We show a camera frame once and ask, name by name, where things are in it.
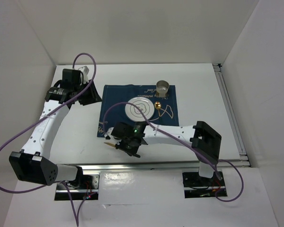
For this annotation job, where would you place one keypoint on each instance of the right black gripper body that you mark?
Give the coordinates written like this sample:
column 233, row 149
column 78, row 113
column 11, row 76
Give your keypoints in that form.
column 126, row 145

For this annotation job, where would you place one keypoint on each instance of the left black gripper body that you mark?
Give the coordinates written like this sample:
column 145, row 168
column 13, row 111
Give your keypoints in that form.
column 84, row 97

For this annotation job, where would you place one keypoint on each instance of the gold knife green handle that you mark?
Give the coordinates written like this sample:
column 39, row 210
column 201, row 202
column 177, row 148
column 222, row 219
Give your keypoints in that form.
column 110, row 144

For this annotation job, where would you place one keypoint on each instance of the white round plate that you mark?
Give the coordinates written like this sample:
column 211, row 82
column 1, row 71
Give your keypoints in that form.
column 139, row 108

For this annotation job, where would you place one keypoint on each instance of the gold spoon green handle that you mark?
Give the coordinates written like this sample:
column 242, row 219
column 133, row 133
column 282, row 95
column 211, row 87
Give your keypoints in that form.
column 157, row 106

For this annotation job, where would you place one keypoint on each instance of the dark blue cloth placemat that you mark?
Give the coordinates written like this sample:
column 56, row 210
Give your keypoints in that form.
column 113, row 94

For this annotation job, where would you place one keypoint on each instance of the metal cup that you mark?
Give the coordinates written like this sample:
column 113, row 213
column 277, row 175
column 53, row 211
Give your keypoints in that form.
column 162, row 88

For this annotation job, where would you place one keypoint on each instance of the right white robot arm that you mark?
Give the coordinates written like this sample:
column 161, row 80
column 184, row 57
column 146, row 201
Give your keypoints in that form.
column 200, row 138

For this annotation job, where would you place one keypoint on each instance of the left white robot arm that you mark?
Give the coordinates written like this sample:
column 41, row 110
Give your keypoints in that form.
column 31, row 163

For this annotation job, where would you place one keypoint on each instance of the aluminium frame rail front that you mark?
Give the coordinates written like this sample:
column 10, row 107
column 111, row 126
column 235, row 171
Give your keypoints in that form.
column 155, row 166

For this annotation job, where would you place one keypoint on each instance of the aluminium frame rail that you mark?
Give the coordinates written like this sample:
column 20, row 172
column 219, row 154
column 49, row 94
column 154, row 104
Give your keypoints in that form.
column 229, row 109
column 155, row 166

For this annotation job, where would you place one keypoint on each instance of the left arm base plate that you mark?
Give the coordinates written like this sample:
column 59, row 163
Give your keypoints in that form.
column 88, row 189

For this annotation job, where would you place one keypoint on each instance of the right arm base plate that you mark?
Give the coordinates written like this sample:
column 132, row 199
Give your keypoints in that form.
column 196, row 186

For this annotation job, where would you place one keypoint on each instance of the aluminium frame rail right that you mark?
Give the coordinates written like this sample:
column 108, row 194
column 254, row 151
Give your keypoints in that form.
column 229, row 109

